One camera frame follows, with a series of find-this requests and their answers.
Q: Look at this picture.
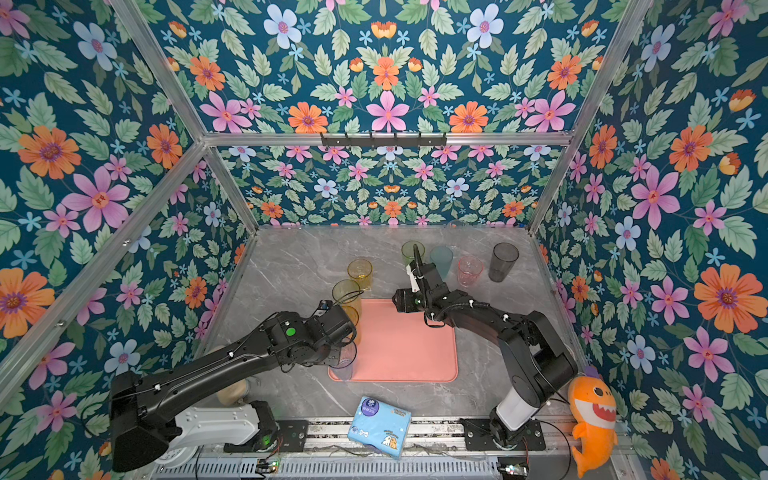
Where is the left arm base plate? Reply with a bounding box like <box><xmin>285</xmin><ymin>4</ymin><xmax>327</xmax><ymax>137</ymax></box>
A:
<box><xmin>223</xmin><ymin>420</ymin><xmax>309</xmax><ymax>453</ymax></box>

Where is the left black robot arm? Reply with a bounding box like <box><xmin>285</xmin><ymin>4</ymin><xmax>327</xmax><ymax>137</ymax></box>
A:
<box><xmin>109</xmin><ymin>300</ymin><xmax>356</xmax><ymax>473</ymax></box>

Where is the blue tissue pack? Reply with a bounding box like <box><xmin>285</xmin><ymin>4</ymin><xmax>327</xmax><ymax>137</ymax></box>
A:
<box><xmin>347</xmin><ymin>396</ymin><xmax>412</xmax><ymax>459</ymax></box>

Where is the pink plastic tray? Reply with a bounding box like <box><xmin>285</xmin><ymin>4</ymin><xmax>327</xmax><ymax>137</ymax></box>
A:
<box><xmin>328</xmin><ymin>299</ymin><xmax>458</xmax><ymax>383</ymax></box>

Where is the white vent grille strip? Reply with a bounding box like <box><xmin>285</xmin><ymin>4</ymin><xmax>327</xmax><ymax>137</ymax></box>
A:
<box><xmin>154</xmin><ymin>457</ymin><xmax>501</xmax><ymax>479</ymax></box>

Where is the grey smoke tall glass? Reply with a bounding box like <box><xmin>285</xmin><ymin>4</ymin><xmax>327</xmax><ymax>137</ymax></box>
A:
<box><xmin>488</xmin><ymin>242</ymin><xmax>520</xmax><ymax>283</ymax></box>

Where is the short green glass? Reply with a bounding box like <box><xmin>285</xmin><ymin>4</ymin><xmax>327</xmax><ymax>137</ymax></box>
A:
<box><xmin>401</xmin><ymin>240</ymin><xmax>425</xmax><ymax>266</ymax></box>

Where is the black hook rail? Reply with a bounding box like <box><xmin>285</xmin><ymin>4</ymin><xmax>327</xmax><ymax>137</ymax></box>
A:
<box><xmin>320</xmin><ymin>133</ymin><xmax>448</xmax><ymax>148</ymax></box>

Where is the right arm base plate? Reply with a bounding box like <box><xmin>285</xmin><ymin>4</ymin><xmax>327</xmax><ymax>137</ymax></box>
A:
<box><xmin>459</xmin><ymin>418</ymin><xmax>546</xmax><ymax>452</ymax></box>

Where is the short amber glass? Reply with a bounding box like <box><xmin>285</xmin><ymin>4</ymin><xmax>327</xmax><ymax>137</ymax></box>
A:
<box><xmin>347</xmin><ymin>258</ymin><xmax>374</xmax><ymax>291</ymax></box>

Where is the light green tall glass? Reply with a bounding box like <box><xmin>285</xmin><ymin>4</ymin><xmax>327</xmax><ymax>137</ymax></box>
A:
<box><xmin>331</xmin><ymin>279</ymin><xmax>364</xmax><ymax>307</ymax></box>

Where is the short pink glass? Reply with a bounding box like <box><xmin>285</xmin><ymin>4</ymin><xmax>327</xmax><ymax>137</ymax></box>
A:
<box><xmin>457</xmin><ymin>255</ymin><xmax>484</xmax><ymax>287</ymax></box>

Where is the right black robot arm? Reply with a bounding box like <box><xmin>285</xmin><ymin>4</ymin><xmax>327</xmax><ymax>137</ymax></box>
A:
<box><xmin>392</xmin><ymin>247</ymin><xmax>578</xmax><ymax>449</ymax></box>

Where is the orange shark plush toy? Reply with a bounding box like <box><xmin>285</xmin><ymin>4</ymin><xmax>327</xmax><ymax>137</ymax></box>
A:
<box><xmin>568</xmin><ymin>375</ymin><xmax>618</xmax><ymax>479</ymax></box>

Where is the beige sponge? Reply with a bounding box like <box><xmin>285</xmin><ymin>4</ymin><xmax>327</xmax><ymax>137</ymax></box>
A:
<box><xmin>216</xmin><ymin>380</ymin><xmax>249</xmax><ymax>406</ymax></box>

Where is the yellow tall glass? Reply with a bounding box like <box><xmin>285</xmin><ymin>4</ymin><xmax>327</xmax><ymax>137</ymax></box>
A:
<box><xmin>342</xmin><ymin>305</ymin><xmax>361</xmax><ymax>344</ymax></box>

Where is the teal tall glass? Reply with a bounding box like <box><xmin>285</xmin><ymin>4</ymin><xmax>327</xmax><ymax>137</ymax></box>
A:
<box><xmin>429</xmin><ymin>246</ymin><xmax>454</xmax><ymax>280</ymax></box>

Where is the blue tall glass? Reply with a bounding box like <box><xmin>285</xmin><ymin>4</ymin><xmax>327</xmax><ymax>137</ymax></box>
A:
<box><xmin>330</xmin><ymin>342</ymin><xmax>358</xmax><ymax>382</ymax></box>

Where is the white alarm clock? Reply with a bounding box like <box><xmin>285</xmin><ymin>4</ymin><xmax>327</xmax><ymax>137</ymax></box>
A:
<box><xmin>154</xmin><ymin>447</ymin><xmax>197</xmax><ymax>469</ymax></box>

